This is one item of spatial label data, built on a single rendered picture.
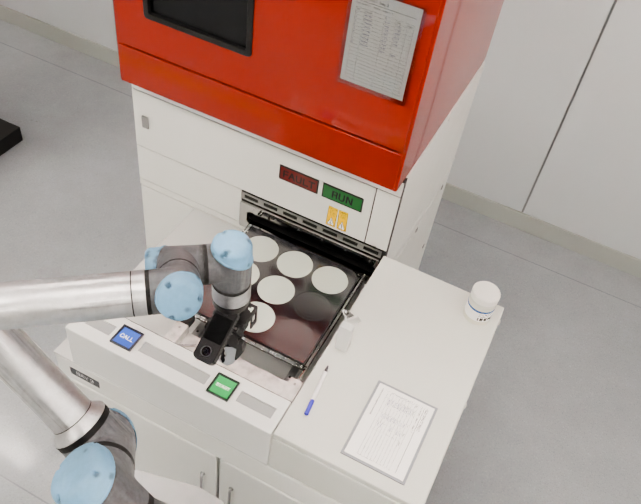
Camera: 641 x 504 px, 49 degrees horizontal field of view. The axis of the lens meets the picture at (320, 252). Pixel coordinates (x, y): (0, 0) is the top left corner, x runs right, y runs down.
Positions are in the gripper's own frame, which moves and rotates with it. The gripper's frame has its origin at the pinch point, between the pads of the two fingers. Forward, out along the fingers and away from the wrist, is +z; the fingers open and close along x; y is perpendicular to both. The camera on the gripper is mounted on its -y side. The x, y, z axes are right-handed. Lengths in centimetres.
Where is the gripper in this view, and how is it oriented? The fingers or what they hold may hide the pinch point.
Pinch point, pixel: (223, 362)
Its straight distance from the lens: 153.5
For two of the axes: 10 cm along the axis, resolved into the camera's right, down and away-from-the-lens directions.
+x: -9.0, -3.8, 2.2
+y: 4.3, -6.2, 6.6
